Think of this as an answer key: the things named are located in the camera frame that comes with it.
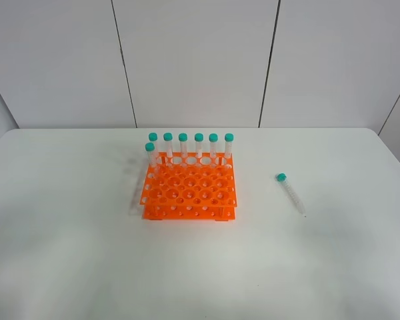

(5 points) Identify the second row left tube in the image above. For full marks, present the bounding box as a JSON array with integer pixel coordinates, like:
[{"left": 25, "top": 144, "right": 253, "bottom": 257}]
[{"left": 145, "top": 142, "right": 158, "bottom": 175}]

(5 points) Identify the teal capped tube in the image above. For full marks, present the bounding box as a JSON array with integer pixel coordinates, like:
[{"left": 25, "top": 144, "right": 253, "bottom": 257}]
[{"left": 275, "top": 173, "right": 306, "bottom": 217}]

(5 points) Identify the orange test tube rack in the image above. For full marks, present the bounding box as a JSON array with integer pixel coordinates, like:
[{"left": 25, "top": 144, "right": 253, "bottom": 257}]
[{"left": 139, "top": 152, "right": 237, "bottom": 221}]

